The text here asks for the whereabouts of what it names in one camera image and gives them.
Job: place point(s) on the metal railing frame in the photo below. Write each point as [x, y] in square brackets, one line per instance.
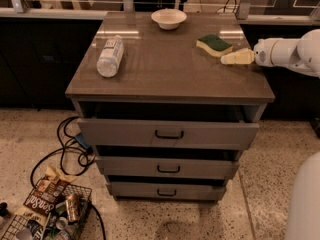
[96, 9]

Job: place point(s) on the bottom grey drawer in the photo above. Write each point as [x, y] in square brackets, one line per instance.
[139, 190]

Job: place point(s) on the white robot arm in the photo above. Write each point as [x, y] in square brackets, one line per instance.
[301, 55]

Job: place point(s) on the blue power plug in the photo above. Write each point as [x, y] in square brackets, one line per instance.
[81, 141]

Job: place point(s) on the copper drink can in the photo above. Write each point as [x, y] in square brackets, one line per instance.
[72, 207]

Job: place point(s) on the middle grey drawer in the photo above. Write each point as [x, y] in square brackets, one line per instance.
[163, 167]

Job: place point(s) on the black wire basket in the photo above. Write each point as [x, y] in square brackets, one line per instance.
[57, 226]

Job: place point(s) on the grey drawer cabinet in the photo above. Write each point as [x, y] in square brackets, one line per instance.
[164, 76]

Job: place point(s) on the clear plastic water bottle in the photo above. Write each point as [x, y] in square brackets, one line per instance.
[110, 58]

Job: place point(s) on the grey drawer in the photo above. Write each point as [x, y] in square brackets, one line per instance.
[163, 167]
[139, 190]
[168, 134]

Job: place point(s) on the brown snack bag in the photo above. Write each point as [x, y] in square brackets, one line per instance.
[42, 200]

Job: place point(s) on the top grey drawer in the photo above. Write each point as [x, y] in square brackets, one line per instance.
[168, 134]

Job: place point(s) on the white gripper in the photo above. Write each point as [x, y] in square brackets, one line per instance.
[262, 53]

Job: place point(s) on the white paper bowl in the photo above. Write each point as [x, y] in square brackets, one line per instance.
[168, 19]

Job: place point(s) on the green yellow sponge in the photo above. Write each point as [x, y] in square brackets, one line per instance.
[214, 45]

